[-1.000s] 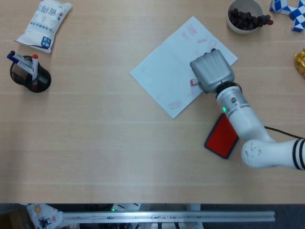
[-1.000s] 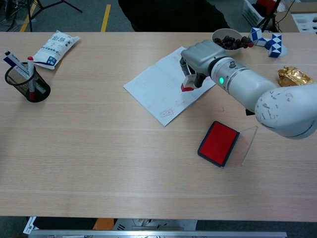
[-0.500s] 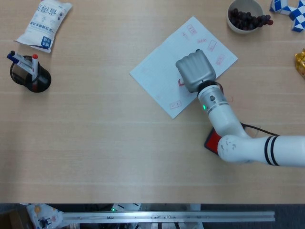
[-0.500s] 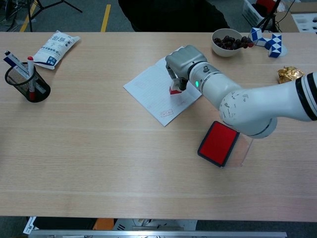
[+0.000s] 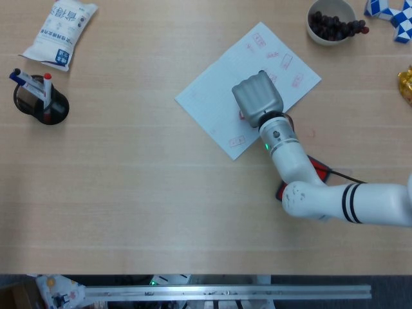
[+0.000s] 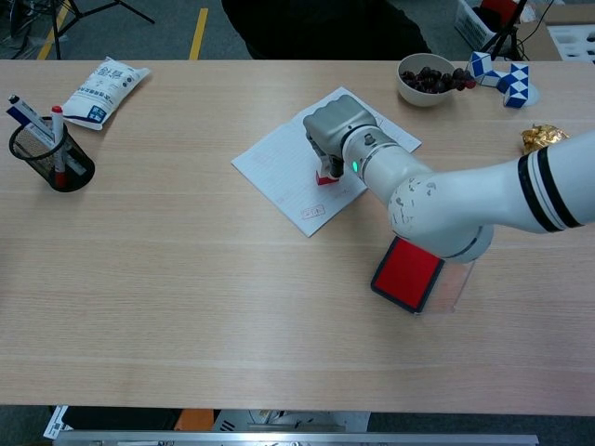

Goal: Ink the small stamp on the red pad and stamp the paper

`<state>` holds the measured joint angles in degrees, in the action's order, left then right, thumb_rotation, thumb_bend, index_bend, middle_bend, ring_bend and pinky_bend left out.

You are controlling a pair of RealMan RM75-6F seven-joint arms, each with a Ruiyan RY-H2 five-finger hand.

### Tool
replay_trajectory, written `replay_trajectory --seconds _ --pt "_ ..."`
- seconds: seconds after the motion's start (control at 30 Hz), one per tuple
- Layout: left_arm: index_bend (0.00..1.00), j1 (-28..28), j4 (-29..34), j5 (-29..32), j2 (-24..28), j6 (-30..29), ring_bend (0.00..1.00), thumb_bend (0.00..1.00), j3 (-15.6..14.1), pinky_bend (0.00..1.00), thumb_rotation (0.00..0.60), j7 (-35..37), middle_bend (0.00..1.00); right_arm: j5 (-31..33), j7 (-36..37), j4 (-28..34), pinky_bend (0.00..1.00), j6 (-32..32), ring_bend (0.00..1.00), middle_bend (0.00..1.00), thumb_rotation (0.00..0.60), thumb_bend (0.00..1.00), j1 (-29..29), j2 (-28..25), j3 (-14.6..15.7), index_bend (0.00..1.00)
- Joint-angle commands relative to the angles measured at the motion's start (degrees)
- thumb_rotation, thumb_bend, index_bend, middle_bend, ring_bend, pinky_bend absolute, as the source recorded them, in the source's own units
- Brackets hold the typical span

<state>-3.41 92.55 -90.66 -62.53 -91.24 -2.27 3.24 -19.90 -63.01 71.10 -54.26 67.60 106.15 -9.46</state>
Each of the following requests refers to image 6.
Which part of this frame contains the blue white snake puzzle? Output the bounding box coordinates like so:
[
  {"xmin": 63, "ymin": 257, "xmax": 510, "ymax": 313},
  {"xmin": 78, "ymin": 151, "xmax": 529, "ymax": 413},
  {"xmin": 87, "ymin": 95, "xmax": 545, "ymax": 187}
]
[{"xmin": 466, "ymin": 50, "xmax": 531, "ymax": 109}]

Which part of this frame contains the black tripod with thin legs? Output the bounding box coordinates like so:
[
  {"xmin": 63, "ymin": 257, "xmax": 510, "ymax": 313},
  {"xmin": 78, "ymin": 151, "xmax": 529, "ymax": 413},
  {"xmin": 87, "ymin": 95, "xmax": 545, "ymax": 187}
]
[{"xmin": 48, "ymin": 0, "xmax": 156, "ymax": 60}]

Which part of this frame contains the red and white stamp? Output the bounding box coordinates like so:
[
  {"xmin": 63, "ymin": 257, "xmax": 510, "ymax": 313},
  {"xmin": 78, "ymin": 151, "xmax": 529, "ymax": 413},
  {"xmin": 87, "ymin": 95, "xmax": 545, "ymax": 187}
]
[{"xmin": 314, "ymin": 160, "xmax": 338, "ymax": 188}]

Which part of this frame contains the beige round bowl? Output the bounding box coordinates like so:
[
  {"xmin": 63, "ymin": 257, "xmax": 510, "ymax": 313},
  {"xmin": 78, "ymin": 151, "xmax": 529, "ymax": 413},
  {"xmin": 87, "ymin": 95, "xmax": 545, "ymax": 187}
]
[{"xmin": 396, "ymin": 53, "xmax": 459, "ymax": 109}]

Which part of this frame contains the white plastic basket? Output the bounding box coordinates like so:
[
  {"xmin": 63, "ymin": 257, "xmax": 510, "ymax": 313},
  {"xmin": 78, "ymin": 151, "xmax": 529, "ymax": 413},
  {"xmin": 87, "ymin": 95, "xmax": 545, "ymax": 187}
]
[{"xmin": 454, "ymin": 0, "xmax": 501, "ymax": 47}]

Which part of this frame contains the white printed label sheet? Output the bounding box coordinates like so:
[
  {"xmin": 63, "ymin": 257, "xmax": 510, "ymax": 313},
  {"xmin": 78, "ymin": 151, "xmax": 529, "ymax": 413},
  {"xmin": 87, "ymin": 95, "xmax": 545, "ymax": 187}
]
[{"xmin": 43, "ymin": 405, "xmax": 72, "ymax": 440}]

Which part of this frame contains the black tripod with cables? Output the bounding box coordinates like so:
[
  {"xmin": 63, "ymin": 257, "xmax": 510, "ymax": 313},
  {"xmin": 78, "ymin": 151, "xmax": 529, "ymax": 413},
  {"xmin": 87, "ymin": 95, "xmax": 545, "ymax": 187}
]
[{"xmin": 478, "ymin": 0, "xmax": 531, "ymax": 61}]

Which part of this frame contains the black mesh pen holder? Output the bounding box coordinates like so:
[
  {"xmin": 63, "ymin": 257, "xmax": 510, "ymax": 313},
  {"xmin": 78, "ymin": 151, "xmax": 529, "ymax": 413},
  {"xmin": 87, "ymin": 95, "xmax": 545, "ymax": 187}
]
[{"xmin": 7, "ymin": 118, "xmax": 97, "ymax": 193}]

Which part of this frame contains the person in black clothing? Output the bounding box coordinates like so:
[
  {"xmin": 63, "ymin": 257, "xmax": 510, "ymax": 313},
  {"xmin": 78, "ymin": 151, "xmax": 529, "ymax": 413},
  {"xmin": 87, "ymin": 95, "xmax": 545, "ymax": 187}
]
[{"xmin": 221, "ymin": 0, "xmax": 432, "ymax": 60}]

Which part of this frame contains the white bag with blue print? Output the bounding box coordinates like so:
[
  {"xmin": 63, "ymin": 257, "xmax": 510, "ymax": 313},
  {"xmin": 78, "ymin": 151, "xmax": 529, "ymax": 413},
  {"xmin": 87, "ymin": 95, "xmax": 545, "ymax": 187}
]
[{"xmin": 61, "ymin": 56, "xmax": 152, "ymax": 132}]

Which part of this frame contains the red box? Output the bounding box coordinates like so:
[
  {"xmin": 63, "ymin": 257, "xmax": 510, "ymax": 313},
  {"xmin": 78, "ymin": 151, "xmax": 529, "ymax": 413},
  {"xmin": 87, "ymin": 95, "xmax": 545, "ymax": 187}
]
[{"xmin": 480, "ymin": 0, "xmax": 518, "ymax": 20}]

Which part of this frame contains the white machine base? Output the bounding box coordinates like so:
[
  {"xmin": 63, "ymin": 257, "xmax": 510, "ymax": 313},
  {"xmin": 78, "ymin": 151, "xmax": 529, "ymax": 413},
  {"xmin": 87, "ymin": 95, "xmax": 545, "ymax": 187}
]
[{"xmin": 213, "ymin": 409, "xmax": 371, "ymax": 433}]

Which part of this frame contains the gold foil snack package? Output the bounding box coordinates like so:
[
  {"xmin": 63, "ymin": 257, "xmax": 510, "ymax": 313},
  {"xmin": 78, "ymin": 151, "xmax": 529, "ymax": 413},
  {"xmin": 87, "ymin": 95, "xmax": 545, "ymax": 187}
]
[{"xmin": 519, "ymin": 122, "xmax": 571, "ymax": 156}]

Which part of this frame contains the open lined notebook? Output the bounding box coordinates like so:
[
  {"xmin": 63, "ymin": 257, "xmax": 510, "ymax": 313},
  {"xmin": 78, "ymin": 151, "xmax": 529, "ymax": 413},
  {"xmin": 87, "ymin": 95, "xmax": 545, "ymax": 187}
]
[{"xmin": 231, "ymin": 85, "xmax": 423, "ymax": 239}]

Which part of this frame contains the aluminium profile rail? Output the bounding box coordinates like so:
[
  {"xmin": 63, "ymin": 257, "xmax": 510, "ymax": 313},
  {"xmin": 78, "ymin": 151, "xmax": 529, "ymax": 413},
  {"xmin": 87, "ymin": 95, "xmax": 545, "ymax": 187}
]
[{"xmin": 53, "ymin": 430, "xmax": 540, "ymax": 446}]

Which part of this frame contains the blue white marker black cap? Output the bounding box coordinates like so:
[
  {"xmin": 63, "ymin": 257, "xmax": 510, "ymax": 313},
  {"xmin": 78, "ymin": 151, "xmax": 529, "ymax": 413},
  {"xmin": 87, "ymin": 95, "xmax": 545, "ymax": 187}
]
[{"xmin": 6, "ymin": 95, "xmax": 57, "ymax": 145}]

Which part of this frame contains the large brown cardboard box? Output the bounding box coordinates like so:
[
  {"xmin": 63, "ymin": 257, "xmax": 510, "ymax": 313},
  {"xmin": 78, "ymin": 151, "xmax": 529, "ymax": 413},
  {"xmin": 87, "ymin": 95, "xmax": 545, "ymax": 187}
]
[{"xmin": 513, "ymin": 4, "xmax": 595, "ymax": 61}]

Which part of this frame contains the red ink pad black case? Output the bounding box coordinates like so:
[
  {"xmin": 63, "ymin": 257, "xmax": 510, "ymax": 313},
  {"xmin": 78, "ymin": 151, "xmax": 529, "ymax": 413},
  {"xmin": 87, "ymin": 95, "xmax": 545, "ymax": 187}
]
[{"xmin": 370, "ymin": 235, "xmax": 446, "ymax": 316}]

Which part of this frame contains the white foam insert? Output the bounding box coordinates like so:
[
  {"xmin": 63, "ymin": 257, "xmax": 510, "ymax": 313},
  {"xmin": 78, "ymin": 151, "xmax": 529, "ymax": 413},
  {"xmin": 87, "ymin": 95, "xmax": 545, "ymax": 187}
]
[{"xmin": 547, "ymin": 25, "xmax": 595, "ymax": 61}]

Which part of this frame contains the clear plastic ink pad lid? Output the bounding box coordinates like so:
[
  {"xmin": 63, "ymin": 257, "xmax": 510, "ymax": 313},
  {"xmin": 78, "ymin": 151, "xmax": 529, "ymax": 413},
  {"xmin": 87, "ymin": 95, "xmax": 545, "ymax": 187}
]
[{"xmin": 413, "ymin": 259, "xmax": 478, "ymax": 318}]

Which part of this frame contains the white marker with red cap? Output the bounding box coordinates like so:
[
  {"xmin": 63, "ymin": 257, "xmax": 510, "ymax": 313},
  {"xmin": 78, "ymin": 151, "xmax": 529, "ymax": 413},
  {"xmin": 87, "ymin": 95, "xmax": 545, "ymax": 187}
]
[{"xmin": 49, "ymin": 105, "xmax": 68, "ymax": 188}]

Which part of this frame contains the orange plastic part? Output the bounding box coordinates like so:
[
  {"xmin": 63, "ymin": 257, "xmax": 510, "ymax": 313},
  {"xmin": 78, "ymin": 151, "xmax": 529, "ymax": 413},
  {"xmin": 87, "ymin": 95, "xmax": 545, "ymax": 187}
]
[{"xmin": 175, "ymin": 408, "xmax": 216, "ymax": 432}]

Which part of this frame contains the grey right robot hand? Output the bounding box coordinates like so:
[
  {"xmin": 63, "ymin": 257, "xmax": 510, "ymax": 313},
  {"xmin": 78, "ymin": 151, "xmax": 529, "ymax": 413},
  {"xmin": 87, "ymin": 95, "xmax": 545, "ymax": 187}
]
[{"xmin": 302, "ymin": 95, "xmax": 377, "ymax": 180}]

